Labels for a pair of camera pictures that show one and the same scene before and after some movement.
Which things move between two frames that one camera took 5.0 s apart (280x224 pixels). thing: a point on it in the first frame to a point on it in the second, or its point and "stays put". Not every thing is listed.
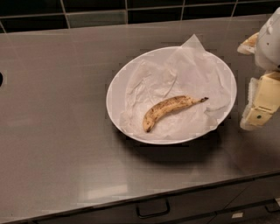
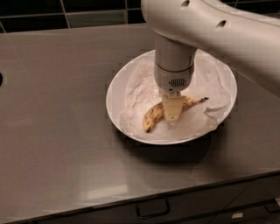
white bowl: [171, 95] stays put
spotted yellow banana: [168, 106] stays put
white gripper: [269, 44] to [174, 80]
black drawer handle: [154, 214] stays put
